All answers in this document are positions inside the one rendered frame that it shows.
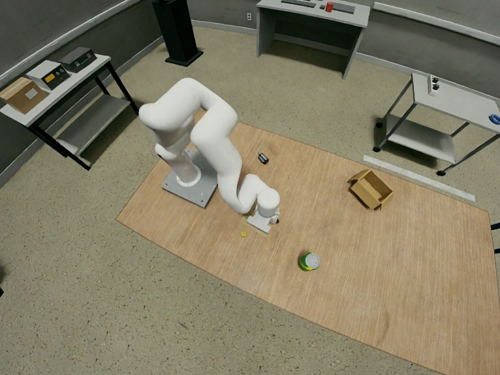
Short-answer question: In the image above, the beige square mat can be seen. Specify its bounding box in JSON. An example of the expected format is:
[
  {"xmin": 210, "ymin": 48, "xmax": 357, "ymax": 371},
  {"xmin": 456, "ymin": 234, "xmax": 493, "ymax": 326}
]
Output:
[{"xmin": 240, "ymin": 199, "xmax": 273, "ymax": 237}]

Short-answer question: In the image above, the green drink can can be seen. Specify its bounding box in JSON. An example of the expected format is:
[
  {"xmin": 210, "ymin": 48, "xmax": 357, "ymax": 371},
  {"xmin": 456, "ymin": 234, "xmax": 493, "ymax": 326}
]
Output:
[{"xmin": 298, "ymin": 253, "xmax": 320, "ymax": 271}]

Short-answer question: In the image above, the brown cardboard box with flaps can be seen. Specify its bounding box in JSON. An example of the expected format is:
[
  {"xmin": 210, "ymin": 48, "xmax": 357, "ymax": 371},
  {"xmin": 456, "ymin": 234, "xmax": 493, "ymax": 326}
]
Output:
[{"xmin": 351, "ymin": 169, "xmax": 394, "ymax": 211}]

